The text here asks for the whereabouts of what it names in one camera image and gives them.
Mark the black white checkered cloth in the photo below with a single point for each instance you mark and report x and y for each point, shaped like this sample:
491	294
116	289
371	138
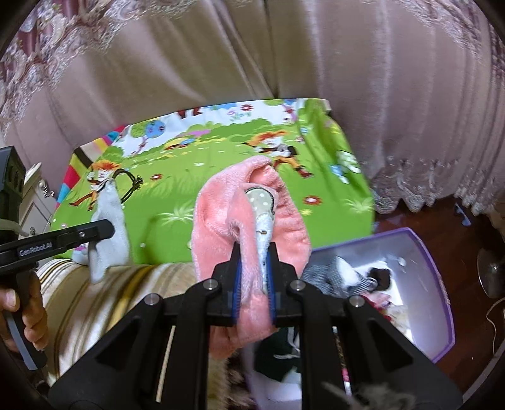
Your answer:
337	278

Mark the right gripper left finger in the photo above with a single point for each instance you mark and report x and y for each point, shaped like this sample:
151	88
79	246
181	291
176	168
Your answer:
156	357

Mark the brown knit sock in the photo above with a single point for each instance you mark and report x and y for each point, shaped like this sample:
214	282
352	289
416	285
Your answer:
382	277

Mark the purple white storage box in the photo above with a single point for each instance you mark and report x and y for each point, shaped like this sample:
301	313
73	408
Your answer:
416	303

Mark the dark green knit sock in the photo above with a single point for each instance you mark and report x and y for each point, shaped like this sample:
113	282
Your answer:
278	356

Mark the grey white sock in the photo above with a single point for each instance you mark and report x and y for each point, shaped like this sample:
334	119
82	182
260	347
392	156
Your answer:
113	247

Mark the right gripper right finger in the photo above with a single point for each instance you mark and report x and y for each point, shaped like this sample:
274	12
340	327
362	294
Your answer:
346	342

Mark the striped velvet cushion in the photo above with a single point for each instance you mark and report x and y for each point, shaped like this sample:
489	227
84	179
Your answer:
79	312

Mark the person left hand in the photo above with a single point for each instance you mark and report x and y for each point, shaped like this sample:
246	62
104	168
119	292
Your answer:
34	315

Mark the white carved nightstand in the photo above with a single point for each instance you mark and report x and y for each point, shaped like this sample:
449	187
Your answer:
38	203

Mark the floor fan base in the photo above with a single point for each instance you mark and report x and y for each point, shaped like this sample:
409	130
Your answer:
491	274

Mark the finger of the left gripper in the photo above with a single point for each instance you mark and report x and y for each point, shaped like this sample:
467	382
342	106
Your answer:
21	254

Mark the pink rabbit towel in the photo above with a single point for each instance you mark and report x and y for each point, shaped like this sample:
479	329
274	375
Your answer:
224	215

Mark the beige pink curtain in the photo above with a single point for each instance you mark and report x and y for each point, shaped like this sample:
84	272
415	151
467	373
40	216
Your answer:
417	86

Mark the green cartoon bed sheet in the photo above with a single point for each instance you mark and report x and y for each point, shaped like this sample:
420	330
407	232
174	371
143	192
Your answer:
161	164

